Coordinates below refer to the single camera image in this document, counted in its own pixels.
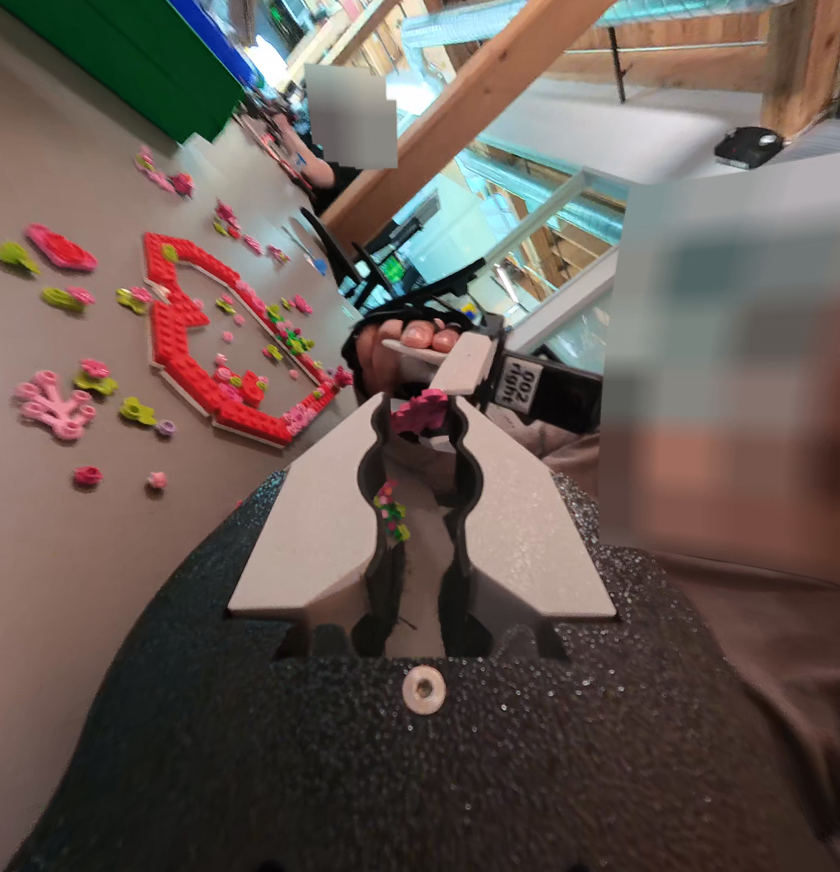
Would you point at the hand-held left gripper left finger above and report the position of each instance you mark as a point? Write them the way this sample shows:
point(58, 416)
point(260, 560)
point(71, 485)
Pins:
point(304, 545)

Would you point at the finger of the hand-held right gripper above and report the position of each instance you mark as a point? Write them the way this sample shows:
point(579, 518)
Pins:
point(413, 351)
point(464, 364)

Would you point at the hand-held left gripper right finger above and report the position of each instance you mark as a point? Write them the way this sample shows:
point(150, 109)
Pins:
point(529, 545)

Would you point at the dark pink lego rose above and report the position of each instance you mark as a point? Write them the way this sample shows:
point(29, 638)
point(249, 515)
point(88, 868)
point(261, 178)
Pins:
point(420, 412)

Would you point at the red lego heart frame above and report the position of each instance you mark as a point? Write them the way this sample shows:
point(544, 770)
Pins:
point(181, 327)

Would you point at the person's right forearm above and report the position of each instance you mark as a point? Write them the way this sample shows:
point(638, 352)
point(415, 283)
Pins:
point(563, 444)

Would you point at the green stem lego flower bunch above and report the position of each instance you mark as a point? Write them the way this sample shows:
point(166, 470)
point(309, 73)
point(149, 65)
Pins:
point(391, 511)

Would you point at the pink lego stud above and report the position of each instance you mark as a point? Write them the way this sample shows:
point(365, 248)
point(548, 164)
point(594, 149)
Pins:
point(157, 480)

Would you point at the lilac lego stud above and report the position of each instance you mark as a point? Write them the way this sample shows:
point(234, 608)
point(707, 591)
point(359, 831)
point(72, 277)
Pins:
point(165, 428)

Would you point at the lime lego leaf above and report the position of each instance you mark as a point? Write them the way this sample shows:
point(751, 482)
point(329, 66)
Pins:
point(14, 257)
point(137, 411)

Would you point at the plain pink lego branch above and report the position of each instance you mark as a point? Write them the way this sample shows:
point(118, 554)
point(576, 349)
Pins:
point(52, 405)

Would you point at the pink and red lego piece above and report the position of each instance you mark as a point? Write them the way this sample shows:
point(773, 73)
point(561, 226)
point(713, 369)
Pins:
point(58, 249)

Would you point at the person's right hand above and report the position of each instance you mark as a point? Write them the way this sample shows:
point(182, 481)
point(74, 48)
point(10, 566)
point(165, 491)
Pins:
point(372, 364)

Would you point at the black tripod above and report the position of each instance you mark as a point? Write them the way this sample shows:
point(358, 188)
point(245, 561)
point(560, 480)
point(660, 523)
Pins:
point(426, 285)

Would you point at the black chair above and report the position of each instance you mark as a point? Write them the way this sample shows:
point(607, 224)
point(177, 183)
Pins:
point(328, 242)

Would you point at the wooden beam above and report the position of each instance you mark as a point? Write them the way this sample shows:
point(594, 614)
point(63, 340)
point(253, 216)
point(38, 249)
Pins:
point(474, 88)

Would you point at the black ceiling device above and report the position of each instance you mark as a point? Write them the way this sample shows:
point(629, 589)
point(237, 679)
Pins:
point(747, 146)

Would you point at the blue plastic bin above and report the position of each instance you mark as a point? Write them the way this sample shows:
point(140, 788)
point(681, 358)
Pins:
point(215, 34)

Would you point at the stacked green plastic bins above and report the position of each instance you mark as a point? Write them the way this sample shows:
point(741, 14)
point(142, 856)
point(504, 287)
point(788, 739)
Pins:
point(120, 54)

